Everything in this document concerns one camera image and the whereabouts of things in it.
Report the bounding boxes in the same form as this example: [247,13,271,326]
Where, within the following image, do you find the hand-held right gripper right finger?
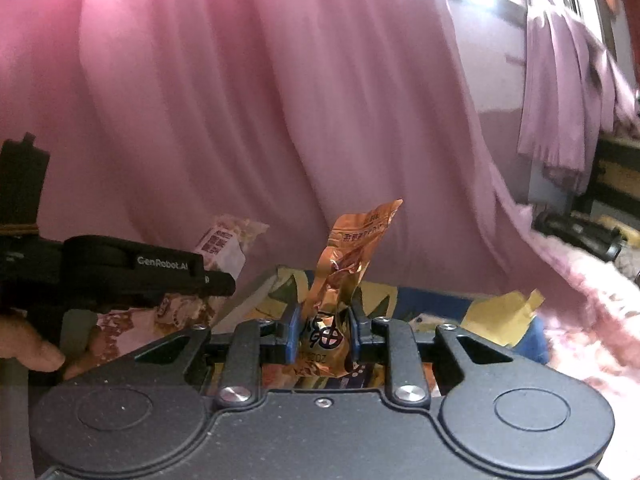
[346,300,517,407]

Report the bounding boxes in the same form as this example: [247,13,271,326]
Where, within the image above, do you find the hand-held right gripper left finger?
[135,305,303,409]

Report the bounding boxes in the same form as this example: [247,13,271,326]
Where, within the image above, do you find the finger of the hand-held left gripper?
[201,271,237,298]

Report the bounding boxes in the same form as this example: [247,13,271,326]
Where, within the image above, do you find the granola bar packet white label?
[192,214,272,283]

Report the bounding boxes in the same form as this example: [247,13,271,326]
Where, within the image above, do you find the grey box with yellow lining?
[214,264,549,393]

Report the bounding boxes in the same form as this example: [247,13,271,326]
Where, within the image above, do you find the orange foil snack packet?
[295,199,405,379]

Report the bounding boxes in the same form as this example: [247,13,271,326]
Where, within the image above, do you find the person's left hand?
[0,309,101,382]

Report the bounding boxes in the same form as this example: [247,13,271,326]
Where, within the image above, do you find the pink curtain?
[0,0,593,333]

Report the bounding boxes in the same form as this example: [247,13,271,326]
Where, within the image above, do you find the pink floral blanket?
[92,237,640,398]

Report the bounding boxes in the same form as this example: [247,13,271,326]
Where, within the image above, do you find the black bag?
[532,211,628,262]

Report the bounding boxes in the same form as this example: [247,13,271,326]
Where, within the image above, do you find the pink hanging cloth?
[516,5,640,197]

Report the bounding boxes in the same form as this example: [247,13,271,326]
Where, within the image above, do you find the black and yellow furniture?
[575,132,640,228]

